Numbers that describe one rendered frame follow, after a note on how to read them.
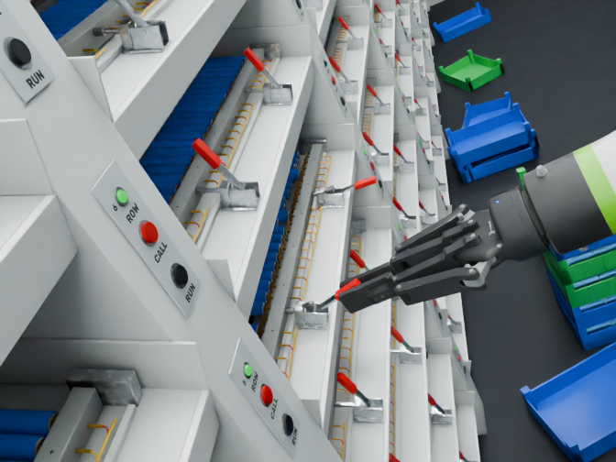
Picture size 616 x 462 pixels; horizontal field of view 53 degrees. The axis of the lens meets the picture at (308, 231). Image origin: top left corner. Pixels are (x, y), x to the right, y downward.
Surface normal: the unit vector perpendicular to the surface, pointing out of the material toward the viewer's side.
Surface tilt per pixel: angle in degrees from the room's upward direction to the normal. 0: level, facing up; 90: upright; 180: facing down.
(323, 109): 90
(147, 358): 90
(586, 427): 0
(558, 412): 0
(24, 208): 20
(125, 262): 90
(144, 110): 110
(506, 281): 0
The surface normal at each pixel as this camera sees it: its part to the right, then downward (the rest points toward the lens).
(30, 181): -0.11, 0.59
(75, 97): 0.90, -0.28
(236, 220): -0.09, -0.81
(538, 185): -0.57, -0.47
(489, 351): -0.42, -0.76
